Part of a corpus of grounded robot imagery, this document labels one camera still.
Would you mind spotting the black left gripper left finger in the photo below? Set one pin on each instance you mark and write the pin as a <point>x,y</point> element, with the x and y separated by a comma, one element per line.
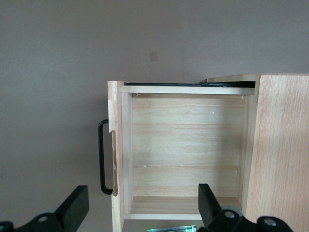
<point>70,212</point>

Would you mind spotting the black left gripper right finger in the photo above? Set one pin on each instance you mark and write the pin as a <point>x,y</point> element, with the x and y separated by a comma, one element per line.
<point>217,215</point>

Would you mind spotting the light wooden drawer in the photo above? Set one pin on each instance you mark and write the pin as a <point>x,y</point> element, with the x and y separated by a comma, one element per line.
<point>183,145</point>

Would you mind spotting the light wooden drawer cabinet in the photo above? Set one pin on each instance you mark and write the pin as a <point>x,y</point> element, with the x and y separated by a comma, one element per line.
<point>280,145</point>

